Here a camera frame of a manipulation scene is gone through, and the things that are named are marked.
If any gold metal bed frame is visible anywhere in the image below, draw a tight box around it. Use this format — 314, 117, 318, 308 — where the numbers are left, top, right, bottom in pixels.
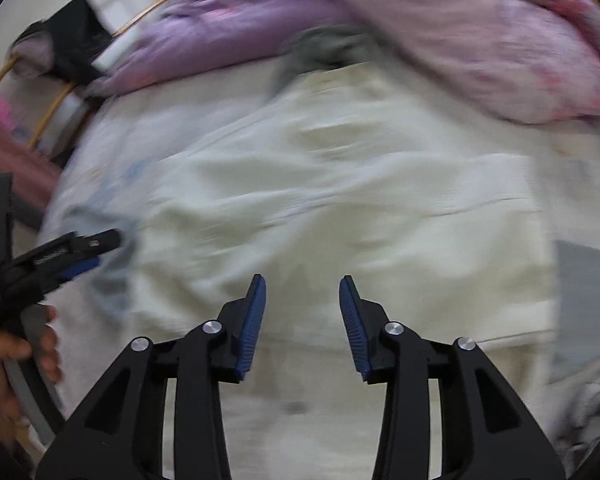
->
0, 0, 181, 151

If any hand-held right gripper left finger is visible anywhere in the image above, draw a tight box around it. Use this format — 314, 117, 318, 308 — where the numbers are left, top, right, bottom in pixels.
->
35, 274, 267, 480

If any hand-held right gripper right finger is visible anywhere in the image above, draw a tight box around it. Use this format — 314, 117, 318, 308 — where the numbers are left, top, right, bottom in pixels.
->
339, 275, 567, 480

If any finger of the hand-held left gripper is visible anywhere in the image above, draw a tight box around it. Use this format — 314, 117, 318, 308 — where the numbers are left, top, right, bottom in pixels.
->
0, 229, 122, 293

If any purple floral quilt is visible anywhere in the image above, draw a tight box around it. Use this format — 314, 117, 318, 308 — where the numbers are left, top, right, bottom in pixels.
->
87, 0, 600, 126

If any pink cloth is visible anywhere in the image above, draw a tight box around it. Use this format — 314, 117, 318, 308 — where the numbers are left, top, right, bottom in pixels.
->
0, 87, 63, 211

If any person's left hand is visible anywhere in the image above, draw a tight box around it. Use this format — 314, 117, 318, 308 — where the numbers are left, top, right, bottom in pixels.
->
0, 305, 63, 423

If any grey crumpled cloth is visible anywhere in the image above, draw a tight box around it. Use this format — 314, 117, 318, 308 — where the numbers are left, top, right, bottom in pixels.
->
550, 355, 600, 476

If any cream white garment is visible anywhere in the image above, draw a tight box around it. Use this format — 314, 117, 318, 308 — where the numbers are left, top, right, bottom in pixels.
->
125, 62, 561, 480
37, 60, 600, 361

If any black cloth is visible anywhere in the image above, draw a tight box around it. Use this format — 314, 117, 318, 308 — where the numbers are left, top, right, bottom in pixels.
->
40, 0, 113, 86

